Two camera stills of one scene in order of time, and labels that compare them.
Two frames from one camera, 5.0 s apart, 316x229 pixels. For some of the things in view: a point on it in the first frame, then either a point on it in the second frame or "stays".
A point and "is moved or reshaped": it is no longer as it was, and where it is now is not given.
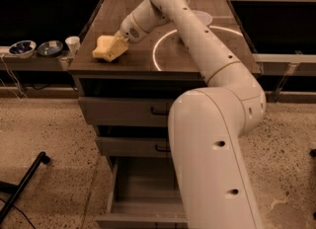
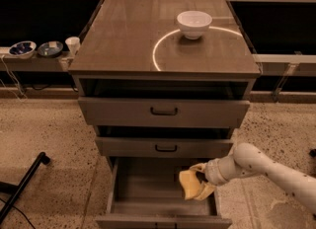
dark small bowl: x=49 y=48 stays
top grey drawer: x=121 y=112 stays
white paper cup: x=73 y=43 stays
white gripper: x=130 y=31 -> x=212 y=173
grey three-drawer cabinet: x=129 y=99 stays
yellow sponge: x=103 y=43 is moved or reshaped
